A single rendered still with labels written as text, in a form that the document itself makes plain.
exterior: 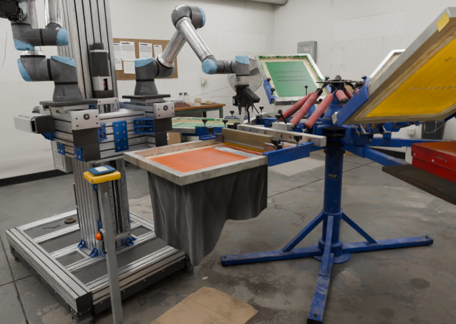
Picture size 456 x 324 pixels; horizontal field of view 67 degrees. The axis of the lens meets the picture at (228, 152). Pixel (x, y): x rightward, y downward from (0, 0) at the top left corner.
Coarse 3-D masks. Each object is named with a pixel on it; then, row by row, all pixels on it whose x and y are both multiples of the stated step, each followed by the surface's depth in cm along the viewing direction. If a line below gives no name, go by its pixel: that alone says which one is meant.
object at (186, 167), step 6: (246, 150) 193; (228, 156) 180; (234, 156) 180; (240, 156) 180; (186, 162) 170; (174, 168) 159; (180, 168) 159; (186, 168) 159; (192, 168) 159; (198, 168) 158
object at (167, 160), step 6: (198, 150) 196; (204, 150) 196; (210, 150) 195; (216, 150) 195; (240, 150) 194; (162, 156) 184; (168, 156) 183; (174, 156) 183; (162, 162) 171; (168, 162) 171; (174, 162) 170; (180, 162) 170
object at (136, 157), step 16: (176, 144) 197; (192, 144) 201; (208, 144) 209; (288, 144) 190; (128, 160) 175; (144, 160) 162; (240, 160) 157; (256, 160) 160; (160, 176) 149; (176, 176) 137; (192, 176) 138; (208, 176) 144
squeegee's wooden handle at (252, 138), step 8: (224, 128) 205; (224, 136) 205; (232, 136) 199; (240, 136) 193; (248, 136) 188; (256, 136) 183; (264, 136) 178; (272, 136) 177; (248, 144) 189; (256, 144) 184; (264, 144) 179
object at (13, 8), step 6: (0, 0) 128; (6, 0) 128; (12, 0) 129; (0, 6) 128; (6, 6) 129; (12, 6) 130; (18, 6) 133; (0, 12) 131; (6, 12) 129; (12, 12) 129; (18, 12) 133; (6, 18) 133; (12, 18) 134; (18, 18) 131
